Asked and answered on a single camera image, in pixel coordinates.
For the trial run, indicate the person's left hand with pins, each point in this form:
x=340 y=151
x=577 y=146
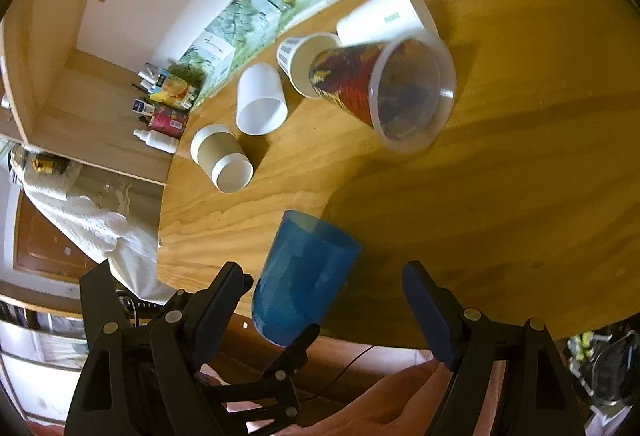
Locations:
x=380 y=406

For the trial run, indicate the black bag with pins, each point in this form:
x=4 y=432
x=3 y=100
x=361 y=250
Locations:
x=605 y=366

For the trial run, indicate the yellow snack packet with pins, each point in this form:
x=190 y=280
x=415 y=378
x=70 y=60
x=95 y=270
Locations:
x=172 y=90

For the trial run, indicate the blue plastic cup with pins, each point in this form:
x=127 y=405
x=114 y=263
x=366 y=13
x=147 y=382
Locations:
x=300 y=276

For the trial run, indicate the brown wooden door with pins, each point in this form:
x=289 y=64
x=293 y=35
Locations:
x=45 y=241

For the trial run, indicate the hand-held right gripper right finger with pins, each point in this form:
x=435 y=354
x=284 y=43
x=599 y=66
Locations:
x=430 y=316

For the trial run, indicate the white plastic bottle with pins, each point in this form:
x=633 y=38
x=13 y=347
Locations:
x=157 y=140

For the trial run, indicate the small blue white bottle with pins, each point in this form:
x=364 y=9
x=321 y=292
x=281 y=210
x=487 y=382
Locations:
x=142 y=107

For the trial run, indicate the red snack packet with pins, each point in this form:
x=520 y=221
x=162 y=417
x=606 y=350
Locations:
x=167 y=119

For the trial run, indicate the paper cup with brown sleeve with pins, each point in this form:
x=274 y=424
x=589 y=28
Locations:
x=215 y=150

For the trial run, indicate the yellow black tin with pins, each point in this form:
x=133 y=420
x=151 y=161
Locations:
x=45 y=163

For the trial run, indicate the clear cup with red print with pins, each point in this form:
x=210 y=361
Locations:
x=350 y=80

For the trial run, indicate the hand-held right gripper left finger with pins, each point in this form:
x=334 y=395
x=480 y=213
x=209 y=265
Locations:
x=225 y=297

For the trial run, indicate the white cloth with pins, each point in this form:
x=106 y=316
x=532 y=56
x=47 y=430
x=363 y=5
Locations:
x=85 y=216

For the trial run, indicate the blue striped paper cup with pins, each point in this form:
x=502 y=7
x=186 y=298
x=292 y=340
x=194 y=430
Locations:
x=300 y=65

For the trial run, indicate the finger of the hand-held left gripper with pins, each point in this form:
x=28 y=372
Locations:
x=295 y=351

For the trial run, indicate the plain white paper cup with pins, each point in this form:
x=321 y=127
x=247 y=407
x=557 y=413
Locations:
x=260 y=95

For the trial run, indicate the white paper cup green label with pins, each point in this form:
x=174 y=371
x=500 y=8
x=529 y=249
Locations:
x=375 y=15

